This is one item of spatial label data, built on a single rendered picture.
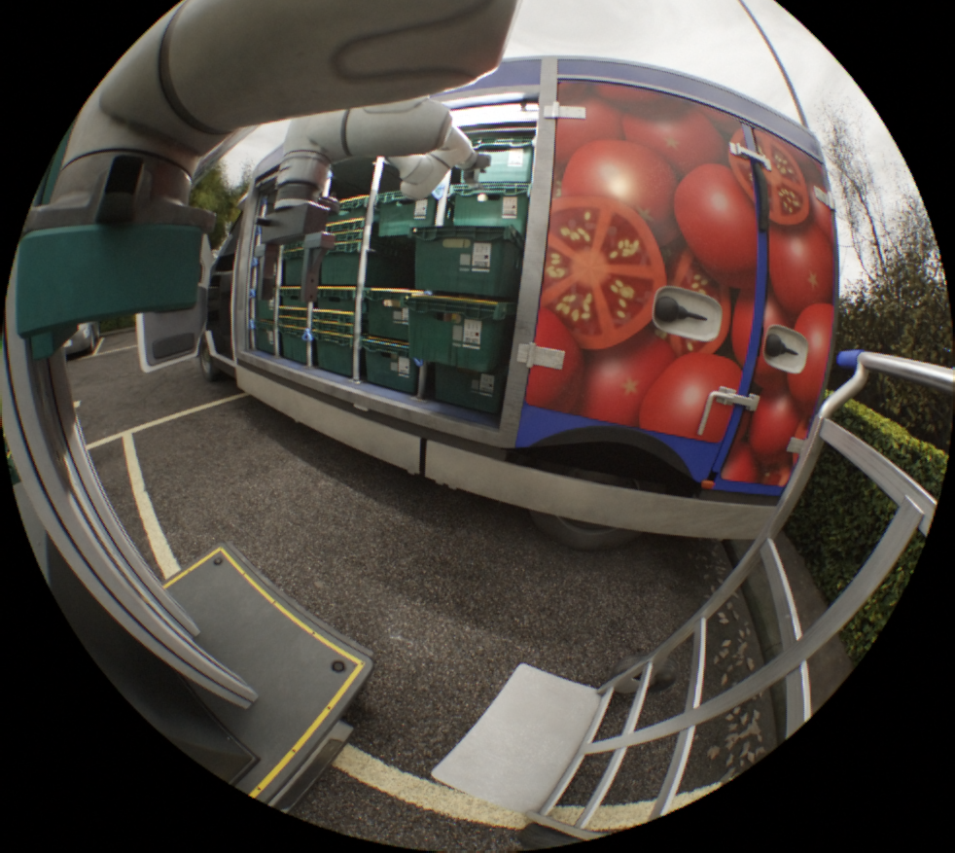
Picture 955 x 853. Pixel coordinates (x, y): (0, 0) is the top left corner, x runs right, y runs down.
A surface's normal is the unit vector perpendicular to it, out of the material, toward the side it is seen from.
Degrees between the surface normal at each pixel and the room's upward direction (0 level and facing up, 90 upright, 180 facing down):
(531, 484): 90
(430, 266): 100
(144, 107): 144
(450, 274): 93
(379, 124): 115
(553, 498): 90
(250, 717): 0
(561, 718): 0
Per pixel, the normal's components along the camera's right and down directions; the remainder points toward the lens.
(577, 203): -0.33, 0.19
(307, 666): 0.12, -0.96
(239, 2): 0.04, 0.71
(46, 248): 0.95, 0.18
